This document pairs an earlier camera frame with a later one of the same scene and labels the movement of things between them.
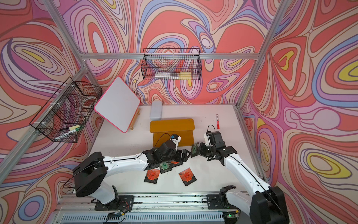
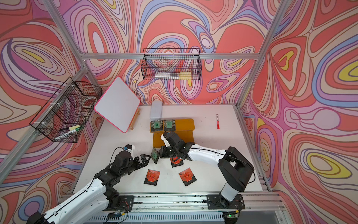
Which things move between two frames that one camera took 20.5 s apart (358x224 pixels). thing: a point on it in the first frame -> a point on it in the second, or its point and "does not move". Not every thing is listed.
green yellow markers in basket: x=73 y=129 does not move
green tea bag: x=165 y=167 -> x=169 y=125
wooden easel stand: x=131 y=127 does not move
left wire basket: x=63 y=117 does not move
